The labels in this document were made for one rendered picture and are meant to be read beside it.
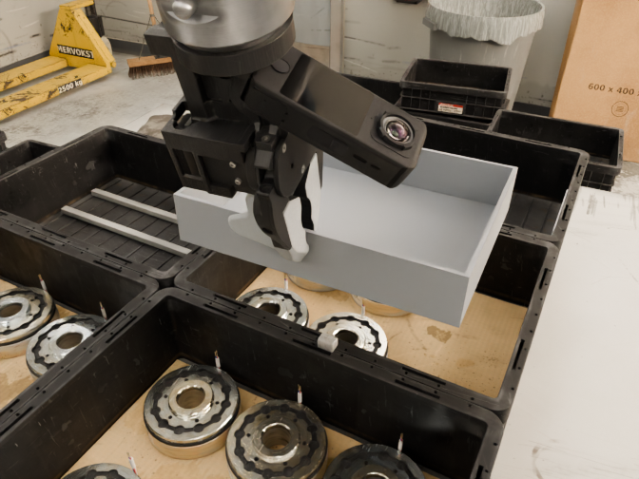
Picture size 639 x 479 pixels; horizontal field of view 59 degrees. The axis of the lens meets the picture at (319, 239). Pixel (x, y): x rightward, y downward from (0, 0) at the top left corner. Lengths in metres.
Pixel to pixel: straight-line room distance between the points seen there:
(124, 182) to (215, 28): 0.83
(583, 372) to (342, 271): 0.57
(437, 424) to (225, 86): 0.38
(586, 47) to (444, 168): 2.67
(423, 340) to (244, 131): 0.46
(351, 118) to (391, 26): 3.27
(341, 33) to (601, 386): 3.06
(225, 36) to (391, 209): 0.32
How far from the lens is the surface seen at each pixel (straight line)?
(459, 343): 0.75
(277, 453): 0.59
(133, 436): 0.67
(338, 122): 0.34
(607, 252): 1.23
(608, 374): 0.97
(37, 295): 0.84
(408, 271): 0.44
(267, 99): 0.34
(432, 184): 0.62
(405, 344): 0.74
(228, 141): 0.36
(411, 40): 3.60
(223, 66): 0.32
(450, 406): 0.55
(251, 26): 0.31
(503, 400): 0.57
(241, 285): 0.80
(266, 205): 0.37
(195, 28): 0.31
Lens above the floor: 1.36
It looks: 36 degrees down
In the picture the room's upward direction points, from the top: straight up
